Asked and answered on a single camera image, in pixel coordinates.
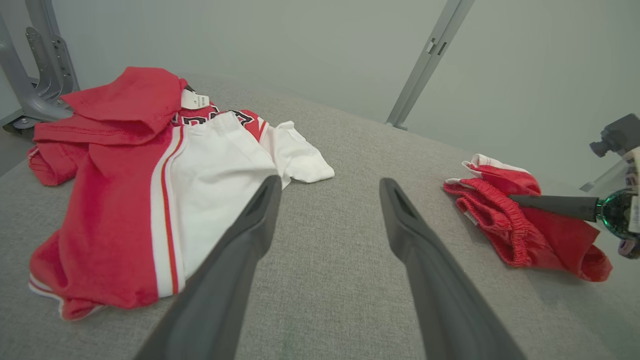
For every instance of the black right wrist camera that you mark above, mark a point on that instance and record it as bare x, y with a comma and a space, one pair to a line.
620, 134

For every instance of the red white basketball jersey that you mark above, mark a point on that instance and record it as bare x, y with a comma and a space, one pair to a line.
115, 200

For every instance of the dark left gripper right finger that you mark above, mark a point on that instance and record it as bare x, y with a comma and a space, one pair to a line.
445, 300

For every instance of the grey metal stand base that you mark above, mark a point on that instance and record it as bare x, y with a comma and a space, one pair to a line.
37, 90

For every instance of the red shorts with white trim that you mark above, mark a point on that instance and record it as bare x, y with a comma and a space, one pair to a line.
540, 235

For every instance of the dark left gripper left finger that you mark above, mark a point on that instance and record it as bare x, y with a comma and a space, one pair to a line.
220, 280

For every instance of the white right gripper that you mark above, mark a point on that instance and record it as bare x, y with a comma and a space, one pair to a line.
622, 215

